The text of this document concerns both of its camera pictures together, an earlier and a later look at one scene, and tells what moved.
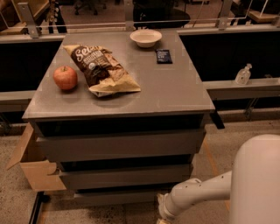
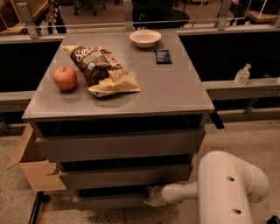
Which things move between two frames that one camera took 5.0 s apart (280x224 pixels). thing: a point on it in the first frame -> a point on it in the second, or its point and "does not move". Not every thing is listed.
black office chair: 150,10 does not move
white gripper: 164,208 -> 159,194
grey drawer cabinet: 120,115 does not move
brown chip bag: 101,73 does not move
